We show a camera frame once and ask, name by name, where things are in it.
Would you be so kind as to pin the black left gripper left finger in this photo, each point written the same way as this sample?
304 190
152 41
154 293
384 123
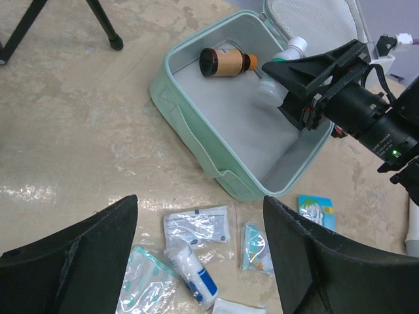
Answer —
79 269

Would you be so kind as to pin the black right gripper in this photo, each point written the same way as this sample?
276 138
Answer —
341 85

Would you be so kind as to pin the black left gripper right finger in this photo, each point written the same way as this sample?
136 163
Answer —
320 271

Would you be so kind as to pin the white plastic bottle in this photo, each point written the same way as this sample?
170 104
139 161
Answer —
270 91

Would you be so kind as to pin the blue cotton swab bag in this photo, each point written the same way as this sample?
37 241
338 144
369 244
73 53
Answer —
317 209

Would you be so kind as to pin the mint green medicine case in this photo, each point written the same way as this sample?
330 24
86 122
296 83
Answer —
249 148

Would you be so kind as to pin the teal clear zip bag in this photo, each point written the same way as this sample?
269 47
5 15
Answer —
148 285

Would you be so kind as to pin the brown bottle orange cap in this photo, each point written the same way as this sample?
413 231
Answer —
225 62

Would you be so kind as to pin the white gauze pack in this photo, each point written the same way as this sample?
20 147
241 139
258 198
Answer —
222 306

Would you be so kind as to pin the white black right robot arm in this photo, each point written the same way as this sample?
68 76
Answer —
405 174

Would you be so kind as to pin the clear flat sachet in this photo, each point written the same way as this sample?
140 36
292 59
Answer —
197 227

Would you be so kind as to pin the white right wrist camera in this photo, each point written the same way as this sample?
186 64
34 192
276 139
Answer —
382 50

